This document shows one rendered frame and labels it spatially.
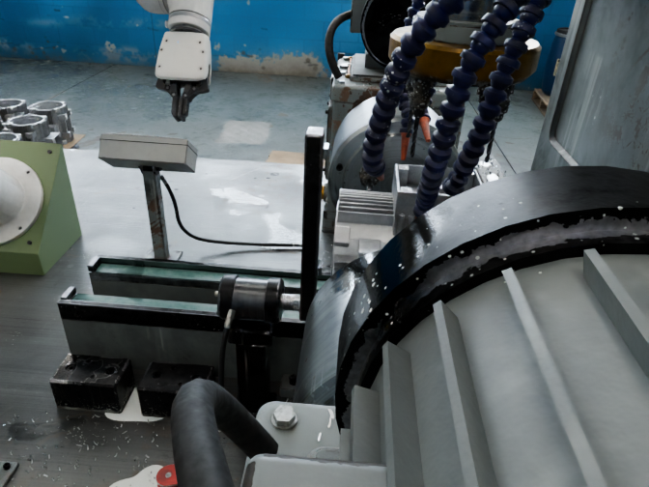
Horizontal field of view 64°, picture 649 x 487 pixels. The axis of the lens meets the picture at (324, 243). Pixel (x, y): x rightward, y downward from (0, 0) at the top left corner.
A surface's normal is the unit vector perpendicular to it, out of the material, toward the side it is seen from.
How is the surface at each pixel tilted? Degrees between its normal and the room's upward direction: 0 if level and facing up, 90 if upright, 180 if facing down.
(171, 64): 52
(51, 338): 0
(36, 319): 0
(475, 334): 40
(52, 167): 45
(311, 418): 0
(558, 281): 23
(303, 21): 90
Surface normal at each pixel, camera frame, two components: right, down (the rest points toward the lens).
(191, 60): -0.05, -0.11
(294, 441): 0.05, -0.86
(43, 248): 1.00, 0.07
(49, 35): -0.06, 0.51
